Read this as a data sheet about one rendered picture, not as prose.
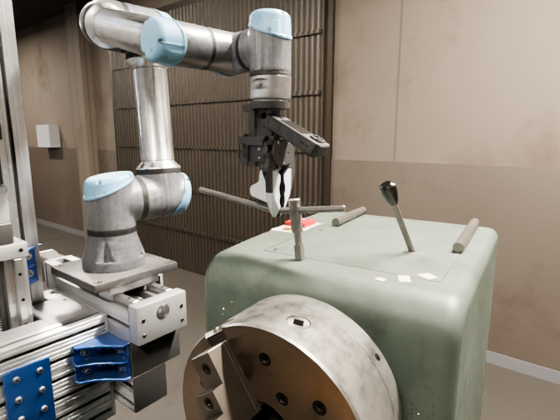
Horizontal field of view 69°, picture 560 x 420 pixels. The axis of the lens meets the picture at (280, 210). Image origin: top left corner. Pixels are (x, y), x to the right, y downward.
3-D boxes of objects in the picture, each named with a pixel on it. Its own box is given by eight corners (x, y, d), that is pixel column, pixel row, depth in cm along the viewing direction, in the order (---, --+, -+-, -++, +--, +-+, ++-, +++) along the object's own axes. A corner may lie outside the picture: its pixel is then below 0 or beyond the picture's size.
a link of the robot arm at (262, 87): (298, 78, 75) (274, 72, 69) (298, 104, 76) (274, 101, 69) (265, 81, 79) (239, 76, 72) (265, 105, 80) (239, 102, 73)
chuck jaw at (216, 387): (253, 403, 61) (217, 331, 62) (277, 396, 58) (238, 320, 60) (202, 452, 51) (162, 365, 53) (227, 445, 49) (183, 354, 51)
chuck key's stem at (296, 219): (307, 257, 77) (302, 197, 76) (302, 261, 75) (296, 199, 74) (297, 257, 78) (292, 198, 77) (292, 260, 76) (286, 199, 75)
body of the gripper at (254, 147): (260, 165, 83) (260, 104, 81) (297, 167, 78) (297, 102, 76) (237, 167, 77) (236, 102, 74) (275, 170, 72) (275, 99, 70)
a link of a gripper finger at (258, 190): (255, 214, 80) (256, 167, 79) (280, 217, 77) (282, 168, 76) (245, 216, 77) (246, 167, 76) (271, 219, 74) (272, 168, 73)
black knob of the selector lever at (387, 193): (382, 203, 78) (383, 179, 77) (399, 205, 76) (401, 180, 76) (376, 207, 75) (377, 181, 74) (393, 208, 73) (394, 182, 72)
